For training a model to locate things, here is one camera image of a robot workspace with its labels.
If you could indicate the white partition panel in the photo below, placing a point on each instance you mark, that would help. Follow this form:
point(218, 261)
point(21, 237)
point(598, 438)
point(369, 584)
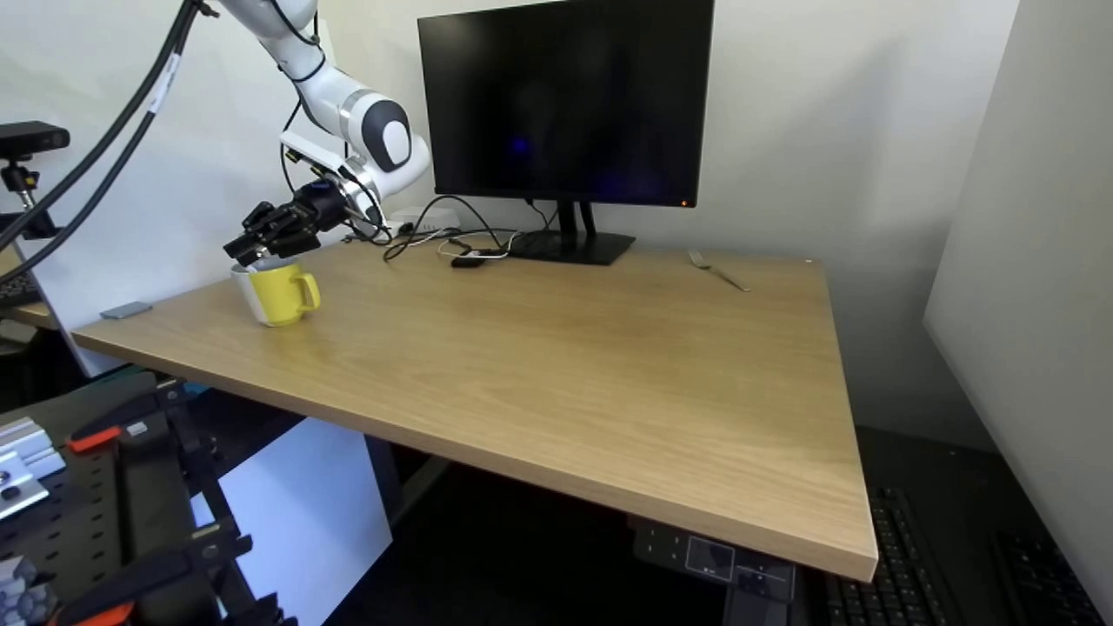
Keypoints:
point(1024, 288)

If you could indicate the desk height control panel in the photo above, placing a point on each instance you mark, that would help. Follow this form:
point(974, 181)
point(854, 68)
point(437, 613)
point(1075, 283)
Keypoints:
point(714, 560)

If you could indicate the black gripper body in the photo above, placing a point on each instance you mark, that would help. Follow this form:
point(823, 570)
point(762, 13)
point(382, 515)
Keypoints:
point(297, 222)

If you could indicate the black perforated equipment cart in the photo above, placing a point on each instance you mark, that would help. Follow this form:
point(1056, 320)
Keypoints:
point(114, 515)

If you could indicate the small grey block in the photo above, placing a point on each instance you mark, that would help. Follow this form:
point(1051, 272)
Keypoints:
point(128, 312)

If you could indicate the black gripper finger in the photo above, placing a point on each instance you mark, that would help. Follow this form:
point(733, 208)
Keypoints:
point(244, 249)

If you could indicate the grey pen on desk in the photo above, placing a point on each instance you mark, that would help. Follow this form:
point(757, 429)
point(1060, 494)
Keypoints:
point(710, 268)

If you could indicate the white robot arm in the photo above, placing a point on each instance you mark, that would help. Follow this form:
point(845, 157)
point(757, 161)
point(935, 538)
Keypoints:
point(378, 148)

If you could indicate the black keyboard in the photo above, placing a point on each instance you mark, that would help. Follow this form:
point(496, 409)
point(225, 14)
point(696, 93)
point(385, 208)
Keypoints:
point(907, 584)

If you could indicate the yellow mug white inside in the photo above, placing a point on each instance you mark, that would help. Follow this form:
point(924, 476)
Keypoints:
point(278, 292)

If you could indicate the black computer monitor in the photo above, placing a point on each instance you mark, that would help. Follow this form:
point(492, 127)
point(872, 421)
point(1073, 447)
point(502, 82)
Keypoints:
point(567, 101)

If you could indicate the black camera on tripod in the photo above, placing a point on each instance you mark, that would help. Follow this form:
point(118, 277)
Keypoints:
point(20, 144)

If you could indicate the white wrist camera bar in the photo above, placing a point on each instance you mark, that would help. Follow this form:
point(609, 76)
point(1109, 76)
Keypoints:
point(349, 186)

